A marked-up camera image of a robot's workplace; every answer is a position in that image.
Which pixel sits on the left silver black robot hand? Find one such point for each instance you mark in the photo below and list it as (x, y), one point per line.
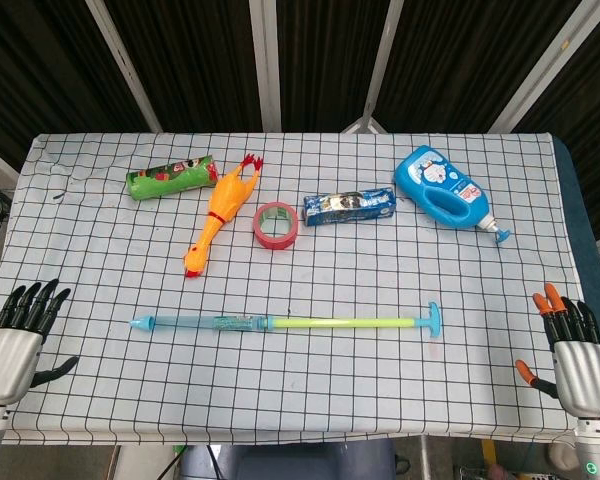
(10, 360)

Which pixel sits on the red tape roll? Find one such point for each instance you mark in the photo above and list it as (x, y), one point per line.
(275, 242)

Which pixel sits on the blue yellow water squirter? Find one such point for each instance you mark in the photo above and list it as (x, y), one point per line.
(230, 323)

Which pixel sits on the yellow rubber chicken toy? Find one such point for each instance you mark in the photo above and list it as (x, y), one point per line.
(225, 200)

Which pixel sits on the dark blue table pad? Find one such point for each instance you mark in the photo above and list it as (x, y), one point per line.
(580, 225)

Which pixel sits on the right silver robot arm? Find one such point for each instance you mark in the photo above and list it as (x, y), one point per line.
(595, 450)

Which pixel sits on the blue rectangular carton box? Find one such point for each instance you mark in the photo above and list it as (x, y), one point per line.
(350, 206)

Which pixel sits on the green chip can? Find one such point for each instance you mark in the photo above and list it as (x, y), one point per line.
(170, 177)

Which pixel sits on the right silver robot hand orange fingertips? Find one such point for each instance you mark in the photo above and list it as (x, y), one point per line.
(585, 375)

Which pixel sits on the white black grid tablecloth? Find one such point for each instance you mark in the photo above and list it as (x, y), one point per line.
(330, 380)

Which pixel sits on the blue cartoon detergent bottle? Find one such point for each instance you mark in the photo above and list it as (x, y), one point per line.
(430, 175)

